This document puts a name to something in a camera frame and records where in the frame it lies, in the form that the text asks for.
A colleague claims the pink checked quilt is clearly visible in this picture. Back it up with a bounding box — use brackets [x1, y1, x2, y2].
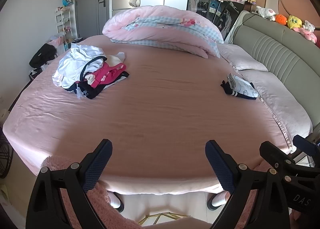
[102, 5, 225, 60]

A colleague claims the white shelf rack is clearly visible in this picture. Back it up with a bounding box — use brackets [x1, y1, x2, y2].
[55, 7, 75, 41]

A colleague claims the white T-shirt black collar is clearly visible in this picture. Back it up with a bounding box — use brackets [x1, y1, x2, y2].
[52, 44, 105, 89]

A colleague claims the yellow plush toy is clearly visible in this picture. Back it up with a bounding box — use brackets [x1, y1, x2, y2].
[287, 15, 303, 29]

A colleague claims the dark navy garment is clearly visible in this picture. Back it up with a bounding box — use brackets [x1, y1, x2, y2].
[70, 71, 130, 100]

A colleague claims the navy striped folded garment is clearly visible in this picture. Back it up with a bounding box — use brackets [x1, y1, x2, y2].
[220, 80, 257, 101]

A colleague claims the person's foot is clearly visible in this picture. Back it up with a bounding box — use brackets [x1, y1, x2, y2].
[107, 191, 125, 214]
[207, 191, 231, 211]

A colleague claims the pink white plush toy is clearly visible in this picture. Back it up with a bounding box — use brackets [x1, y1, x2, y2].
[294, 20, 318, 44]

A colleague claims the pale printed garment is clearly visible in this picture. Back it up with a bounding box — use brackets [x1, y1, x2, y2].
[52, 70, 67, 87]

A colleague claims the cream garment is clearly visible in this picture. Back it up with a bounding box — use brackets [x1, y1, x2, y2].
[105, 52, 126, 67]

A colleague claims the person's left foot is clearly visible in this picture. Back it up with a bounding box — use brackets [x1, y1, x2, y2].
[107, 191, 125, 214]

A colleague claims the pale pink pillow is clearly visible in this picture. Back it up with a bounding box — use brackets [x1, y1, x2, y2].
[234, 69, 313, 155]
[217, 43, 270, 72]

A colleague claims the white lying plush toy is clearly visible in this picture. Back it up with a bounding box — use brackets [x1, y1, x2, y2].
[255, 6, 276, 21]

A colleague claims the person's right foot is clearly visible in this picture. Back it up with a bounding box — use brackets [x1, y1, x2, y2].
[207, 191, 231, 211]

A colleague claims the black bag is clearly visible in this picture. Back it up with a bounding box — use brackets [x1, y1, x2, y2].
[29, 43, 57, 68]

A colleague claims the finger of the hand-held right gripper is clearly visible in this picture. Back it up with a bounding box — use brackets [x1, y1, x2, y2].
[292, 135, 317, 157]
[259, 141, 296, 170]

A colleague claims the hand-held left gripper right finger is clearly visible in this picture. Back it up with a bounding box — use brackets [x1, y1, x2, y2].
[205, 140, 290, 229]

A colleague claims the gold wire frame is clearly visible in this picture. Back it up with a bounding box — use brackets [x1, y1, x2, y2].
[136, 213, 190, 228]

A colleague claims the pink fluffy robe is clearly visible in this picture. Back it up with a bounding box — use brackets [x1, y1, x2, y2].
[41, 155, 260, 229]

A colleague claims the green padded headboard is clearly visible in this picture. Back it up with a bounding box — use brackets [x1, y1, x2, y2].
[229, 11, 320, 135]

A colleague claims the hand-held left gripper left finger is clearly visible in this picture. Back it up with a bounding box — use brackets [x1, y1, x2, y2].
[26, 139, 113, 229]

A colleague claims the black fan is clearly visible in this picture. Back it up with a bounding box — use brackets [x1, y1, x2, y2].
[0, 132, 13, 179]

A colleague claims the grey door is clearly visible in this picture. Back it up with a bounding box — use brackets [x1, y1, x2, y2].
[75, 0, 112, 39]

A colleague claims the round pink bed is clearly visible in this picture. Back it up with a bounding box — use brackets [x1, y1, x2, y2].
[2, 34, 294, 196]

